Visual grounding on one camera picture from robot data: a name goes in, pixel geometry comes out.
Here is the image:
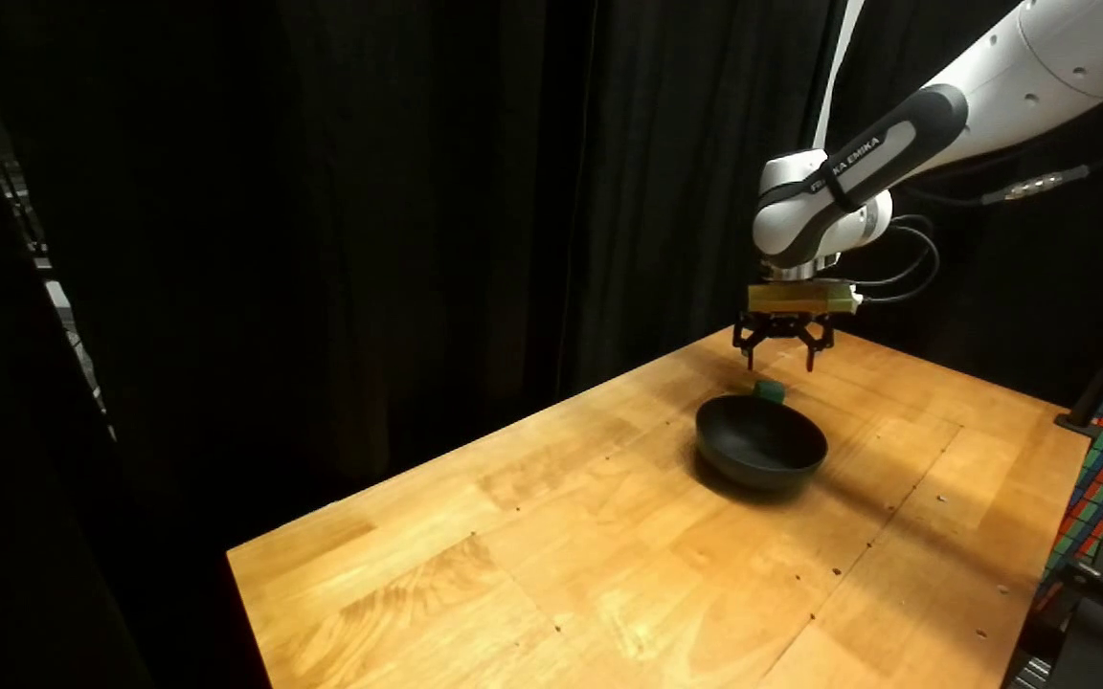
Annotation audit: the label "black metal stand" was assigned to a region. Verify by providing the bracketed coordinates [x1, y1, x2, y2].
[0, 0, 122, 453]

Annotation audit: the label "black and red equipment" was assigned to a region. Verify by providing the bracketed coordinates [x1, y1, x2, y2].
[1002, 532, 1103, 689]

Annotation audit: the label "black bowl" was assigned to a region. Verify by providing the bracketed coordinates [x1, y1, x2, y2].
[693, 389, 831, 499]

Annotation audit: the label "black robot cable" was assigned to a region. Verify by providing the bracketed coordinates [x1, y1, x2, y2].
[852, 210, 947, 311]

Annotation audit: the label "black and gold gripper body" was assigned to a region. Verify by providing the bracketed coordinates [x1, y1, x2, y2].
[745, 277, 867, 325]

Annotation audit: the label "black curtain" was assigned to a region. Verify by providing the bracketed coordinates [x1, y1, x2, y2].
[0, 0, 1103, 689]

